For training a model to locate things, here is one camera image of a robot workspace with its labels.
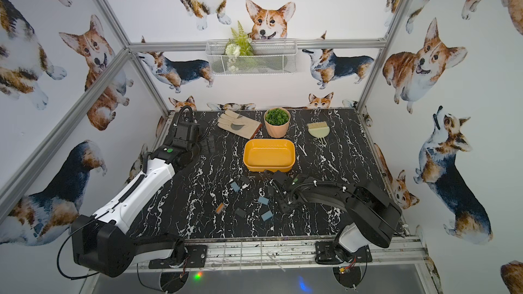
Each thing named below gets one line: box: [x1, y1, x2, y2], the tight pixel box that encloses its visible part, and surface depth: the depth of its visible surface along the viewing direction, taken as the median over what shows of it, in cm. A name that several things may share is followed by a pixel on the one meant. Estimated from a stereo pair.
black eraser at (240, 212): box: [234, 206, 248, 219], surface depth 86 cm
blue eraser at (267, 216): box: [260, 209, 274, 222], surface depth 85 cm
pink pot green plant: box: [263, 106, 291, 139], surface depth 105 cm
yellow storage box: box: [243, 138, 296, 173], surface depth 102 cm
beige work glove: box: [217, 110, 262, 140], surface depth 116 cm
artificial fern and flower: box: [224, 20, 255, 73], surface depth 85 cm
